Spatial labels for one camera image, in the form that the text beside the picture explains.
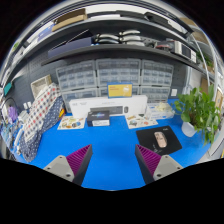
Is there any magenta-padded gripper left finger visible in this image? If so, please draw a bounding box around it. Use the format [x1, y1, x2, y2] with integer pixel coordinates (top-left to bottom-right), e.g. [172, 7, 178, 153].
[43, 143, 94, 187]

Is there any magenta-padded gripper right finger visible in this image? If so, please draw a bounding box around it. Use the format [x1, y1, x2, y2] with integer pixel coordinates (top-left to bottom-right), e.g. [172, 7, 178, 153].
[134, 143, 184, 185]

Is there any pink translucent computer mouse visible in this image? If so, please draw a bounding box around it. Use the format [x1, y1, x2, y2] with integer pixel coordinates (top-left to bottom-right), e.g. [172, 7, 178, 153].
[153, 131, 168, 149]

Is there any black mouse pad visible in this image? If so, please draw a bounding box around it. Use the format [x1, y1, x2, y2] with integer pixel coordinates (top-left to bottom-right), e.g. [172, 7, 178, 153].
[135, 125, 183, 157]

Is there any navy polka dot cloth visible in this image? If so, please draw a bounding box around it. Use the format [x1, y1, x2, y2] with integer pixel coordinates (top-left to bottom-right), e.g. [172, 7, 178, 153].
[18, 96, 66, 163]

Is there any colourful sticker sheet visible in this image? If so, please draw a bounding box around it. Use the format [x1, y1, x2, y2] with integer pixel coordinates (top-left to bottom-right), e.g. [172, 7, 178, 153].
[124, 113, 158, 129]
[57, 115, 86, 130]

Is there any small black box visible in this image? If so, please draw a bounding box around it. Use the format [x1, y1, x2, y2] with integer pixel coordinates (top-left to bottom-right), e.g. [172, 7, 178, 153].
[86, 110, 111, 128]

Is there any red blue plaid cloth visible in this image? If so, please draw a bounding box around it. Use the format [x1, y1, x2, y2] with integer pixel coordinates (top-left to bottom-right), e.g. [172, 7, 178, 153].
[22, 83, 62, 134]

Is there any green potted plant white pot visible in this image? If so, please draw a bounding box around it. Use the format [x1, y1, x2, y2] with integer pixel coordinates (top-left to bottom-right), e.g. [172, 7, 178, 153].
[173, 84, 223, 146]

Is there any long white keyboard box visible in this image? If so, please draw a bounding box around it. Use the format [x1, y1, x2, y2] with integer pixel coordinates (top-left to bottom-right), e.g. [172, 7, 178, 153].
[68, 95, 148, 119]

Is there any purple plush toy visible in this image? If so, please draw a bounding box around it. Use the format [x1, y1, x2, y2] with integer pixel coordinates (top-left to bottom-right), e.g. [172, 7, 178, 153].
[7, 106, 19, 124]

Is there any white perforated basket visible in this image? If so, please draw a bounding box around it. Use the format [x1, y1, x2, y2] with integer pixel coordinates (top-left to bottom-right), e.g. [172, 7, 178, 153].
[30, 74, 53, 100]

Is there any yellow and blue box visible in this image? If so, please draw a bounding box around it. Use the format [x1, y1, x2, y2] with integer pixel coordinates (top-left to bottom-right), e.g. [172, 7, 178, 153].
[107, 82, 133, 99]

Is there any teal pegboard holder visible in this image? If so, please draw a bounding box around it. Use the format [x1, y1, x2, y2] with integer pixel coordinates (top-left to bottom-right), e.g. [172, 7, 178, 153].
[2, 81, 14, 96]

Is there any dark shelf unit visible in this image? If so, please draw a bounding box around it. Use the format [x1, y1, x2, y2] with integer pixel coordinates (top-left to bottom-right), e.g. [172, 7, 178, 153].
[0, 8, 214, 75]

